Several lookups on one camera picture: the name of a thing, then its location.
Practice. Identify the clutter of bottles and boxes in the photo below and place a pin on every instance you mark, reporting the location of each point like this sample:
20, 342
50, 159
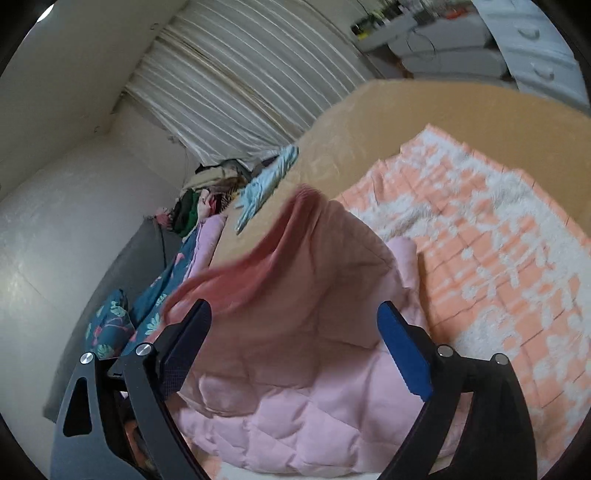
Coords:
392, 11

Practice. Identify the light blue garment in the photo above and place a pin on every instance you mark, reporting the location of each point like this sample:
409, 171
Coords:
265, 184

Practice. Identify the teal floral pillow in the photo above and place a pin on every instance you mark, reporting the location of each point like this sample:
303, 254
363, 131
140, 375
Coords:
108, 327

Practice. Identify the grey padded headboard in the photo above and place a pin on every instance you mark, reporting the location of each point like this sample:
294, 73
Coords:
106, 286

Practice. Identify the pile of mixed clothes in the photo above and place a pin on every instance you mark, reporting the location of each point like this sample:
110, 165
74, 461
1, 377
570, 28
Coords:
207, 191

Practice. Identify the pink quilted jacket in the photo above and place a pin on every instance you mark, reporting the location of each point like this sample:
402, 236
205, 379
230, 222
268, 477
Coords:
300, 323

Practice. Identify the white pleated curtain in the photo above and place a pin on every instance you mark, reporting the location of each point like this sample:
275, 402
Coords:
240, 69

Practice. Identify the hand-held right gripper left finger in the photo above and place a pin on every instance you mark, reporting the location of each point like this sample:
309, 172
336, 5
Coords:
184, 344

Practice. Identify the teal floral quilt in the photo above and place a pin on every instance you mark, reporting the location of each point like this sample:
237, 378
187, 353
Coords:
184, 263

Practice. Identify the grey rounded dresser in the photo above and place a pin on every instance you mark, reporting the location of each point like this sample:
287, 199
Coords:
443, 46

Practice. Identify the white drawer cabinet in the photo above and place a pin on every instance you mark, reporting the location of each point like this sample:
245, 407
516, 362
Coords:
535, 41

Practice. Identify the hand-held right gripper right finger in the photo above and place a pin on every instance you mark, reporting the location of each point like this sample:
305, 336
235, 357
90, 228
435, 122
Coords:
406, 353

